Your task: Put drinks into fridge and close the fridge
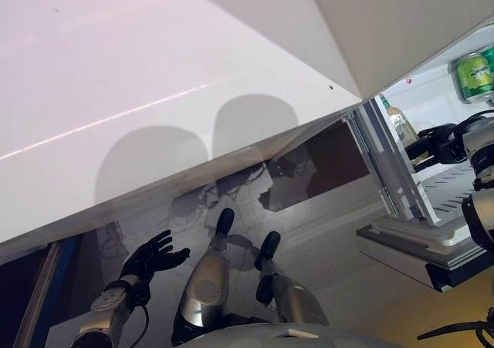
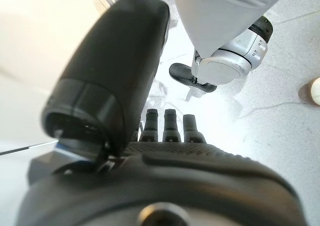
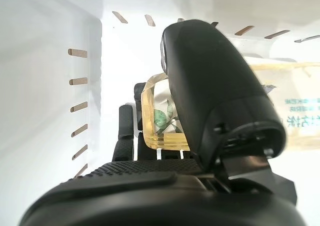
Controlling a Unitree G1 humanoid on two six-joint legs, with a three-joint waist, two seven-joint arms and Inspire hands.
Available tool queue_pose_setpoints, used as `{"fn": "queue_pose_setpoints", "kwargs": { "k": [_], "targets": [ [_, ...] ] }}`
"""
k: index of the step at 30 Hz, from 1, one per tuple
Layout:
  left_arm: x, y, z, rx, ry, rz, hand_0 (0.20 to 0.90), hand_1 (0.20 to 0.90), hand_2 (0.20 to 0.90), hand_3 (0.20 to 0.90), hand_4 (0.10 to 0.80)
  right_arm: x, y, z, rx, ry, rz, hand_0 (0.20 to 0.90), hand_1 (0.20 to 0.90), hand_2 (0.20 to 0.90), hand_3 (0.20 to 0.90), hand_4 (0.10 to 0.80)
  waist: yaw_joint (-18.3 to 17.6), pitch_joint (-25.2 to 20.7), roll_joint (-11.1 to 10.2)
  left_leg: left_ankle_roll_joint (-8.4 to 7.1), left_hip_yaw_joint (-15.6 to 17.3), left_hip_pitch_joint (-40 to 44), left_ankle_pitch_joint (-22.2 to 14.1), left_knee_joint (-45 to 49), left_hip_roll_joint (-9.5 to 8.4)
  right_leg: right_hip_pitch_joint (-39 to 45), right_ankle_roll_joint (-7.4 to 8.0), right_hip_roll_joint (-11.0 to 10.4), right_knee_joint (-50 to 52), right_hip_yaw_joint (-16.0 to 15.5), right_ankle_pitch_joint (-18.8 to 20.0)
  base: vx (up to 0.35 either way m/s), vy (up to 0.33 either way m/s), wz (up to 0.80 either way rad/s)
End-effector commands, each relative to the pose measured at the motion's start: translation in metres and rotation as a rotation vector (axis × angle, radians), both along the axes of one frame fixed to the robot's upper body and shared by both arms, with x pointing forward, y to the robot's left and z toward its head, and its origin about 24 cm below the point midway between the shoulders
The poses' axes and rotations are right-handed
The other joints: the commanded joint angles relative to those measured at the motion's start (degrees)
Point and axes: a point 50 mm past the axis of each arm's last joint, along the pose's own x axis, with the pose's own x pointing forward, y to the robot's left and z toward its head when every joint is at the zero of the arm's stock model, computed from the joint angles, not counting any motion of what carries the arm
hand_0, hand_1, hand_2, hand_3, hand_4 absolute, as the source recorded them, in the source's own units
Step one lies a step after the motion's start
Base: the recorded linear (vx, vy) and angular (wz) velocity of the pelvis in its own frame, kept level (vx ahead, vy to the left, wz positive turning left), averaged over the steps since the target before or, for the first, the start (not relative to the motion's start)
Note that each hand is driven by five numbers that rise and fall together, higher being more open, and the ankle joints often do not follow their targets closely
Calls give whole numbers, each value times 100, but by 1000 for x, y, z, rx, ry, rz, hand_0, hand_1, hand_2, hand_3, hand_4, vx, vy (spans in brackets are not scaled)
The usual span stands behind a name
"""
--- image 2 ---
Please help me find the silver left robot leg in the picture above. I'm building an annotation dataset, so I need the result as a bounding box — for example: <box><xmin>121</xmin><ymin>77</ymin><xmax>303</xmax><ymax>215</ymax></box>
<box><xmin>171</xmin><ymin>0</ymin><xmax>295</xmax><ymax>86</ymax></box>

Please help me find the small round beige object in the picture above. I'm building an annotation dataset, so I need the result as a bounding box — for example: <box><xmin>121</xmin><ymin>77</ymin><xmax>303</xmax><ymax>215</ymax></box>
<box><xmin>298</xmin><ymin>77</ymin><xmax>320</xmax><ymax>105</ymax></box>

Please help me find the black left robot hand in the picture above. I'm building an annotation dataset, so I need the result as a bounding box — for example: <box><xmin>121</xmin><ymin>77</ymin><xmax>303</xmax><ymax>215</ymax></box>
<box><xmin>14</xmin><ymin>0</ymin><xmax>305</xmax><ymax>226</ymax></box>

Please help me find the black left robot foot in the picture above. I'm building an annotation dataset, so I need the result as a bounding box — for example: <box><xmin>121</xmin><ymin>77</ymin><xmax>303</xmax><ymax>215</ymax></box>
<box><xmin>169</xmin><ymin>63</ymin><xmax>218</xmax><ymax>93</ymax></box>

